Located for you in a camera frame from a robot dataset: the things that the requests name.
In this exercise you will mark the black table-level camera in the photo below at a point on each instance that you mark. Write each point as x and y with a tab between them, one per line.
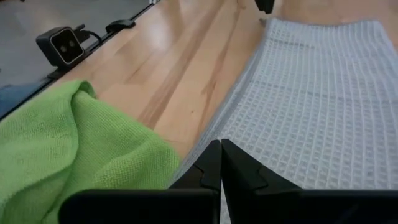
65	46

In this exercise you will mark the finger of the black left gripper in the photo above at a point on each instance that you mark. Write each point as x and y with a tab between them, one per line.
269	5
260	4

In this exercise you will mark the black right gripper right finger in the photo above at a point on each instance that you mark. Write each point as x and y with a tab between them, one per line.
242	177

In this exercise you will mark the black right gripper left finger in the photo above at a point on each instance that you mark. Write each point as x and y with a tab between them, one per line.
205	174

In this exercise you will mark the bright green microfiber towel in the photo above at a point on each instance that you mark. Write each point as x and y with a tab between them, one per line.
62	140

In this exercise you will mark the grey microfiber towel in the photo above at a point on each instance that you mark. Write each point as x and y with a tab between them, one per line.
311	109

